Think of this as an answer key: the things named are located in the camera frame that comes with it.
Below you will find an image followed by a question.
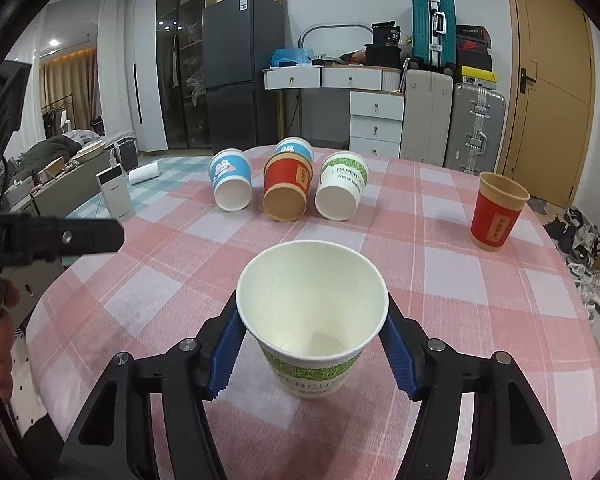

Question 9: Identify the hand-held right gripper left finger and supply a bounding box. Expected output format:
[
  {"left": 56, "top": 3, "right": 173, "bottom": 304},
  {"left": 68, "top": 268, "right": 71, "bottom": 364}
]
[{"left": 59, "top": 294, "right": 249, "bottom": 480}]

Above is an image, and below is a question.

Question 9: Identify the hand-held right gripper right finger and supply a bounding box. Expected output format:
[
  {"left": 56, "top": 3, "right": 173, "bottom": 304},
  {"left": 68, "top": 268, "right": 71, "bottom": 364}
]
[{"left": 379, "top": 304, "right": 573, "bottom": 480}]

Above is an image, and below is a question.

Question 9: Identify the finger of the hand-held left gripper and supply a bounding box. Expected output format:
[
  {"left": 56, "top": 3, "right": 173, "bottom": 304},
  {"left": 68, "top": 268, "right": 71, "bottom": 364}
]
[{"left": 0, "top": 213, "right": 126, "bottom": 276}]

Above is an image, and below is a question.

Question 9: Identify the white green-print paper cup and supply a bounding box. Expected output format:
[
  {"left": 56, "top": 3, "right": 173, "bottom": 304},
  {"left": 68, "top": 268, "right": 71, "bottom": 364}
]
[
  {"left": 236, "top": 241, "right": 390, "bottom": 401},
  {"left": 314, "top": 151, "right": 370, "bottom": 222}
]

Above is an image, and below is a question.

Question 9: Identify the blue white paper cup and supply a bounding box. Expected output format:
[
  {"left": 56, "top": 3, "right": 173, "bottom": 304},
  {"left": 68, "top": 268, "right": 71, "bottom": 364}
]
[
  {"left": 274, "top": 137, "right": 314, "bottom": 163},
  {"left": 208, "top": 148, "right": 253, "bottom": 212}
]

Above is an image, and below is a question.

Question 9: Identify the red brown paper cup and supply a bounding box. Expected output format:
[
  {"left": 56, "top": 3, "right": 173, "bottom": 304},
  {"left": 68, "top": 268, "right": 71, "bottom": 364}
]
[
  {"left": 262, "top": 153, "right": 314, "bottom": 223},
  {"left": 470, "top": 171, "right": 531, "bottom": 253}
]

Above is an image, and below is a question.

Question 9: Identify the white box appliance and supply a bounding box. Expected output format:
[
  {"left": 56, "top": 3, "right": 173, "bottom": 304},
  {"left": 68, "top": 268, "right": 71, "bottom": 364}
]
[{"left": 95, "top": 168, "right": 135, "bottom": 221}]

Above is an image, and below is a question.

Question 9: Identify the brown curtain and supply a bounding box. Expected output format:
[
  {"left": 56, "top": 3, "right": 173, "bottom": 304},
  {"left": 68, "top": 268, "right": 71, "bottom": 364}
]
[{"left": 39, "top": 52, "right": 99, "bottom": 134}]

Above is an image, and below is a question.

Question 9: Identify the grey sofa with clothes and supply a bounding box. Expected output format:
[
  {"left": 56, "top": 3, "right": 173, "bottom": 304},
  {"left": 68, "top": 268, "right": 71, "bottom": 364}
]
[{"left": 7, "top": 129, "right": 112, "bottom": 213}]

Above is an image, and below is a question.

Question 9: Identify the pink checked tablecloth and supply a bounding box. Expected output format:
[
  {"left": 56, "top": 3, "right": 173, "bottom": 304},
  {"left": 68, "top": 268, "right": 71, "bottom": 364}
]
[{"left": 27, "top": 145, "right": 600, "bottom": 480}]

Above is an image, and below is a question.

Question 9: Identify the white paper roll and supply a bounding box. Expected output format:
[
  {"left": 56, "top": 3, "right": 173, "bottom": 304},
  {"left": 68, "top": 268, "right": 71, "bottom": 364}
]
[{"left": 129, "top": 162, "right": 161, "bottom": 185}]

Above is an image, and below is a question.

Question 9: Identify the teal checked floor mat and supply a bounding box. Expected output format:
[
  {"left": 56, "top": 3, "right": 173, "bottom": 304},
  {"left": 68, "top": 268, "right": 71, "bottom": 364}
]
[{"left": 64, "top": 154, "right": 217, "bottom": 222}]

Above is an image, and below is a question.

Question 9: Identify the white sheer curtain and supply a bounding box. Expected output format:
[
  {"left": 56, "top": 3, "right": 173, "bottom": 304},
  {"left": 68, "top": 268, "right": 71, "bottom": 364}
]
[{"left": 97, "top": 0, "right": 132, "bottom": 137}]

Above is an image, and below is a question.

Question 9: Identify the white wardrobe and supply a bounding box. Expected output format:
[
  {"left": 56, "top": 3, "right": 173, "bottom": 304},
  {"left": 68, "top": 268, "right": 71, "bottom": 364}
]
[{"left": 129, "top": 0, "right": 170, "bottom": 154}]

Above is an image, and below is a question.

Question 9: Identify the dark glass-door cabinet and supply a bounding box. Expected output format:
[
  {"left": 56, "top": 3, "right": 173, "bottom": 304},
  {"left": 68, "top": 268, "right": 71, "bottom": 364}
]
[{"left": 156, "top": 0, "right": 214, "bottom": 151}]

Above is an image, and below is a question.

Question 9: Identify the pile of shoes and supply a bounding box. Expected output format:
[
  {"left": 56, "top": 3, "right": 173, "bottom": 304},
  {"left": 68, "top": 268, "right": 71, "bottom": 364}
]
[{"left": 541, "top": 204, "right": 600, "bottom": 322}]

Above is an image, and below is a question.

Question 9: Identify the dark grey refrigerator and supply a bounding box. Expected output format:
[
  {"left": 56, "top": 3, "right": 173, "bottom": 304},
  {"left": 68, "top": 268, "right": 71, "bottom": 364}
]
[{"left": 202, "top": 0, "right": 287, "bottom": 155}]

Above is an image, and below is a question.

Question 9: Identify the white drawer cabinet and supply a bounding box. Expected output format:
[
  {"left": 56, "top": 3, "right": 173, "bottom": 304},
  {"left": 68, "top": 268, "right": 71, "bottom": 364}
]
[{"left": 349, "top": 91, "right": 405, "bottom": 159}]

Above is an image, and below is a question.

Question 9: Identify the beige suitcase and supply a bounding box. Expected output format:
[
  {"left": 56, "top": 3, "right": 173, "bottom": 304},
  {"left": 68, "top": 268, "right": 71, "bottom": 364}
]
[{"left": 399, "top": 69, "right": 455, "bottom": 167}]

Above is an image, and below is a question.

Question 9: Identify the silver suitcase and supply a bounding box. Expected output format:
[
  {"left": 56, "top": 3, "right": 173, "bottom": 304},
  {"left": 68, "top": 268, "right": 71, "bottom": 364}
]
[{"left": 445, "top": 82, "right": 507, "bottom": 175}]

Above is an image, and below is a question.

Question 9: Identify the white desk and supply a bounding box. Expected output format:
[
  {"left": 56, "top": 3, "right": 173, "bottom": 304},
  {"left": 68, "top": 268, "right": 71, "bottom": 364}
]
[{"left": 261, "top": 65, "right": 405, "bottom": 111}]

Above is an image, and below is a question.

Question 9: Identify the blue plastic bag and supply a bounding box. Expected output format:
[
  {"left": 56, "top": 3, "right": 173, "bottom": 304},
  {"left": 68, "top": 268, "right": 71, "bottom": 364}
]
[{"left": 271, "top": 47, "right": 314, "bottom": 68}]

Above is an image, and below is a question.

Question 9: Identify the black yellow shoe box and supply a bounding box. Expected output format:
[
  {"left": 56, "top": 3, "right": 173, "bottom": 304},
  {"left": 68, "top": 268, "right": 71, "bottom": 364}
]
[{"left": 454, "top": 64, "right": 495, "bottom": 86}]

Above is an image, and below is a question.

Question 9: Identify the wooden door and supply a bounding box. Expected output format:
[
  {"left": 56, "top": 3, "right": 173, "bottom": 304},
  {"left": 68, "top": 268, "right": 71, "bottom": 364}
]
[{"left": 496, "top": 0, "right": 597, "bottom": 209}]

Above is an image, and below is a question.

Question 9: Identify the black bag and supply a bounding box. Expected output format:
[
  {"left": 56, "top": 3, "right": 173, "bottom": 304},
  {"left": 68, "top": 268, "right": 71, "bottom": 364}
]
[{"left": 364, "top": 22, "right": 406, "bottom": 67}]

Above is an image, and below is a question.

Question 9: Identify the arched desk mirror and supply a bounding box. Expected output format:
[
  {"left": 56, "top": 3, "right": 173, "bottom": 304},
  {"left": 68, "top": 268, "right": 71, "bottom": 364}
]
[{"left": 299, "top": 22, "right": 374, "bottom": 59}]

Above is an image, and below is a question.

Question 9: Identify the black red shoe box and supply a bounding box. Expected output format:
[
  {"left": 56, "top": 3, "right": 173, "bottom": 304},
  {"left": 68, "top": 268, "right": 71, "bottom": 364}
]
[{"left": 455, "top": 25, "right": 492, "bottom": 54}]

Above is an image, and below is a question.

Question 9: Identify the teal suitcase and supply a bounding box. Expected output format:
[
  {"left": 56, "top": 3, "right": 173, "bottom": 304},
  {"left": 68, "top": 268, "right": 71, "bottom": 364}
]
[{"left": 411, "top": 0, "right": 457, "bottom": 72}]

